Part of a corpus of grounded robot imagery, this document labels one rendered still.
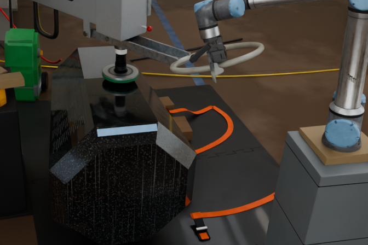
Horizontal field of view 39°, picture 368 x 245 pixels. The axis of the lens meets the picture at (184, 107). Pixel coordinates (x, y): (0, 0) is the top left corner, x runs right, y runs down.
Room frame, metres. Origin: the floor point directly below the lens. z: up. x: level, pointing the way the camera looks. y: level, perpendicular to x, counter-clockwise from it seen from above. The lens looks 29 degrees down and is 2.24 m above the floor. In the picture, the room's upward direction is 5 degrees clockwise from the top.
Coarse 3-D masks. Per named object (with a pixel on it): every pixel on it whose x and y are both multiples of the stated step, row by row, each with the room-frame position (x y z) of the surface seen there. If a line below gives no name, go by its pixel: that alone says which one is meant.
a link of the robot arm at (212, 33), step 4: (212, 28) 2.23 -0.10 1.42; (216, 28) 2.24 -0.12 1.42; (200, 32) 2.24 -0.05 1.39; (204, 32) 2.22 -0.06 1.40; (208, 32) 2.22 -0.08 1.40; (212, 32) 2.22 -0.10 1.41; (216, 32) 2.23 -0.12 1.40; (200, 36) 2.24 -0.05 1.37; (204, 36) 2.22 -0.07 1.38; (208, 36) 2.21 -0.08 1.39; (212, 36) 2.22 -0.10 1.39; (216, 36) 2.23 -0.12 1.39
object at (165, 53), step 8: (96, 32) 2.85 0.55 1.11; (104, 40) 2.82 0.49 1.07; (112, 40) 2.78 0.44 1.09; (136, 40) 2.82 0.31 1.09; (144, 40) 2.79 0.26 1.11; (152, 40) 2.76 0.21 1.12; (128, 48) 2.71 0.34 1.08; (136, 48) 2.68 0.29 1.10; (144, 48) 2.65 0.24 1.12; (152, 48) 2.75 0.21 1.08; (160, 48) 2.72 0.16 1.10; (168, 48) 2.69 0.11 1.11; (176, 48) 2.66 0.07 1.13; (152, 56) 2.61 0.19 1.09; (160, 56) 2.58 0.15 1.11; (168, 56) 2.55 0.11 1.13; (176, 56) 2.65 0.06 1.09; (184, 56) 2.63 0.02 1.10; (168, 64) 2.55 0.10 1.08
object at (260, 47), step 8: (232, 48) 2.65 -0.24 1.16; (200, 56) 2.65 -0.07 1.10; (240, 56) 2.26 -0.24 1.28; (248, 56) 2.27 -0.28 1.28; (176, 64) 2.48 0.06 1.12; (224, 64) 2.22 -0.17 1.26; (232, 64) 2.23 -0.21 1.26; (176, 72) 2.31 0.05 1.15; (184, 72) 2.26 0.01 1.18; (192, 72) 2.24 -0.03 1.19; (200, 72) 2.23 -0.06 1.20
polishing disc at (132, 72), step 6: (108, 66) 2.87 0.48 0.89; (114, 66) 2.88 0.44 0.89; (126, 66) 2.89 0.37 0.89; (132, 66) 2.90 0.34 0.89; (108, 72) 2.79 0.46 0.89; (114, 72) 2.80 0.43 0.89; (132, 72) 2.82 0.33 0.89; (138, 72) 2.83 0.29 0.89; (114, 78) 2.72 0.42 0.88; (120, 78) 2.72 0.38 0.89; (126, 78) 2.73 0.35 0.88; (132, 78) 2.75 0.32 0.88
